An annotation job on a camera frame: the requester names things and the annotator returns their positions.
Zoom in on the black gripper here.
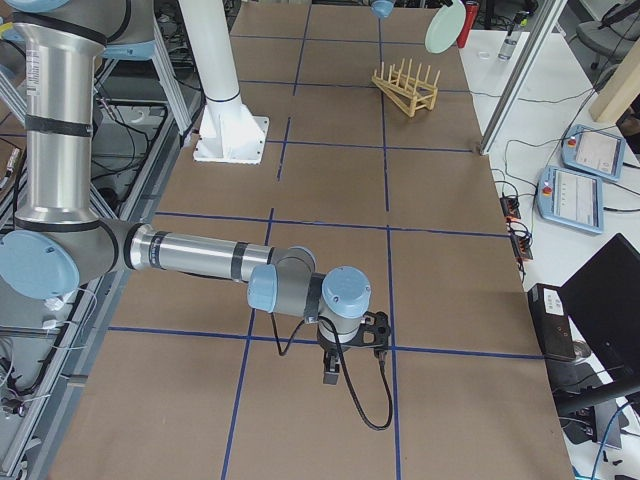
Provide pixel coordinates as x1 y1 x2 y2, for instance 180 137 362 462
317 331 365 385

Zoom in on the light green plate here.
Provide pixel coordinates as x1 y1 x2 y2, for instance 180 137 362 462
424 1 466 54

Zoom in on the wooden dish rack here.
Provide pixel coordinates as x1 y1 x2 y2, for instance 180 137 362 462
371 58 441 118

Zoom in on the black box device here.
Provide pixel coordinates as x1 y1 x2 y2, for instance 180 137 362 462
527 283 576 362

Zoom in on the orange black usb hub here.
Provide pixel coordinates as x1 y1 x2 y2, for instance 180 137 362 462
500 196 521 220

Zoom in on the black laptop on stand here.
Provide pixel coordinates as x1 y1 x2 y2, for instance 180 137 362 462
549 232 640 416

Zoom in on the near teach pendant tablet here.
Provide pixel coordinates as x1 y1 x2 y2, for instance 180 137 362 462
536 166 604 234

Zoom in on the teach pendant tablet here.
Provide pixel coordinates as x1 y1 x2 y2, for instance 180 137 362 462
561 124 626 182
536 166 604 234

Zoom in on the far teach pendant tablet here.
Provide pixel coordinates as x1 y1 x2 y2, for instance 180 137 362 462
561 124 626 182

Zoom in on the clear water bottle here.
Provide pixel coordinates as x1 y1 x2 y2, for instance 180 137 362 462
497 29 521 61

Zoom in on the red cylinder bottle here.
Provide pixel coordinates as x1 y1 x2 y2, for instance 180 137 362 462
456 0 479 49

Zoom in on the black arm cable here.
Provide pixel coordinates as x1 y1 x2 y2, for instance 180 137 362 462
269 309 395 431

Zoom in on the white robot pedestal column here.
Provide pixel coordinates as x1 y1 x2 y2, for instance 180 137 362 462
179 0 269 164

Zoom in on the aluminium frame structure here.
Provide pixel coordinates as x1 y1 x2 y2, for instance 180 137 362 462
0 19 201 480

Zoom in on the aluminium frame post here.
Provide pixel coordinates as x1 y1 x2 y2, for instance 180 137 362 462
479 0 567 155

